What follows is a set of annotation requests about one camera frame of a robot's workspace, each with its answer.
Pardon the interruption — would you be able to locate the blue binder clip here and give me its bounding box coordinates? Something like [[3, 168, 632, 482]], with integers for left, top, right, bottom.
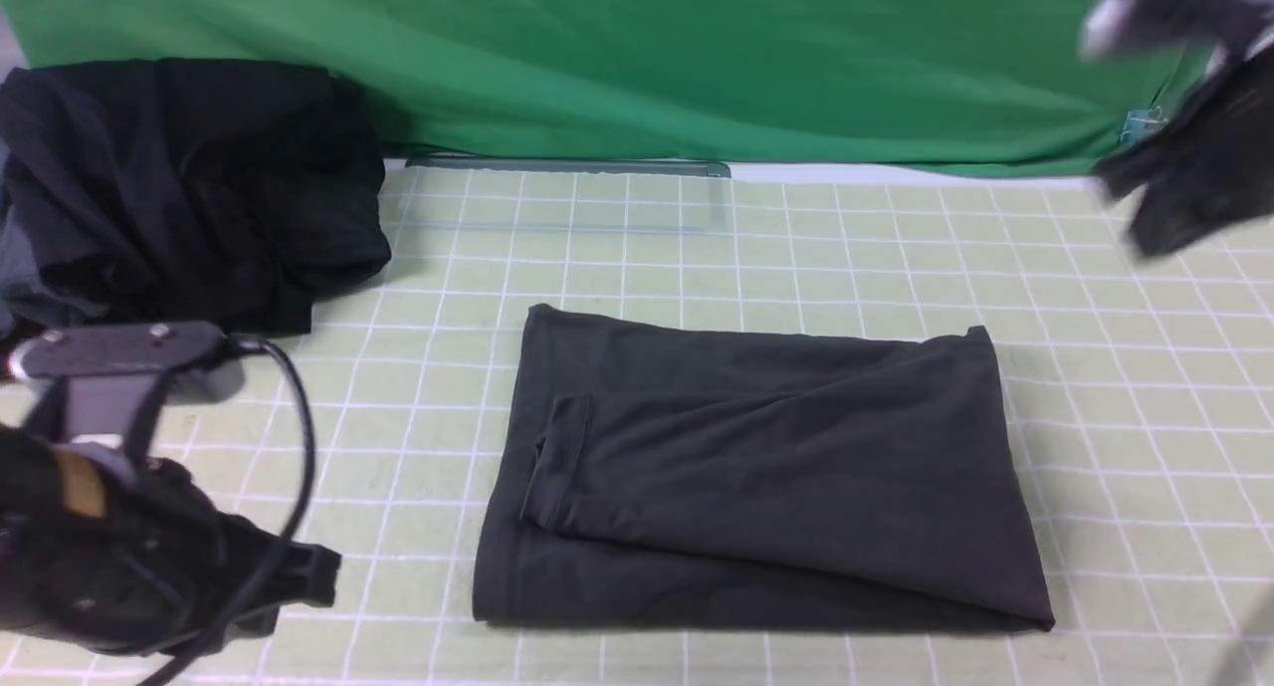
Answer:
[[1119, 107, 1168, 145]]

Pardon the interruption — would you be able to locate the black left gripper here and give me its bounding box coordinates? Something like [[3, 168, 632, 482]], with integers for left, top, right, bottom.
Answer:
[[1, 428, 341, 657]]

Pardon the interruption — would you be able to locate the light green grid mat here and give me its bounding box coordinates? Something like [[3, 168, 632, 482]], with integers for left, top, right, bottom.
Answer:
[[185, 168, 1273, 685]]

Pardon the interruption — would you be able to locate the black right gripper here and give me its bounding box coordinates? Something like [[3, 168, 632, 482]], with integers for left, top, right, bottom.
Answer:
[[1091, 47, 1273, 261]]

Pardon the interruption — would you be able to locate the pile of black clothes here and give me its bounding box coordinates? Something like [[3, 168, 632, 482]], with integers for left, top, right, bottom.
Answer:
[[1, 59, 391, 337]]

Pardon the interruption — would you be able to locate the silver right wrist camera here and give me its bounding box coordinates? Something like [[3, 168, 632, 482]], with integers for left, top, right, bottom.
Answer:
[[1078, 0, 1271, 61]]

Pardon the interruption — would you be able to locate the gray long-sleeve shirt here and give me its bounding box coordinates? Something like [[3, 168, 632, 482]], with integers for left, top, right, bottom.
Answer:
[[471, 303, 1055, 632]]

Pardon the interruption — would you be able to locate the green backdrop cloth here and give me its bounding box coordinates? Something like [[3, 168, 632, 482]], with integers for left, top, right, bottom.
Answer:
[[3, 0, 1206, 177]]

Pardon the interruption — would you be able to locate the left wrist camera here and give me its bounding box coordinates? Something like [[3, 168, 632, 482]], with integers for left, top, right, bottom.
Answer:
[[8, 323, 245, 462]]

